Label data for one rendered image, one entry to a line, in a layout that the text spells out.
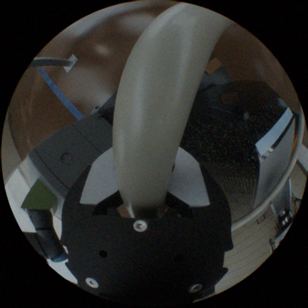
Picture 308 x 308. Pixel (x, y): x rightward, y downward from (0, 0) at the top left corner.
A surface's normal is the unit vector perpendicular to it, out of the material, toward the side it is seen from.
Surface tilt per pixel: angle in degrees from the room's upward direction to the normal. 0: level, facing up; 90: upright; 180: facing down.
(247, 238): 90
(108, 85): 0
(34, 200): 90
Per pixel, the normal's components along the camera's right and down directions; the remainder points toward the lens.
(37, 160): 0.73, -0.59
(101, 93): -0.01, 0.49
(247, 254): -0.69, -0.64
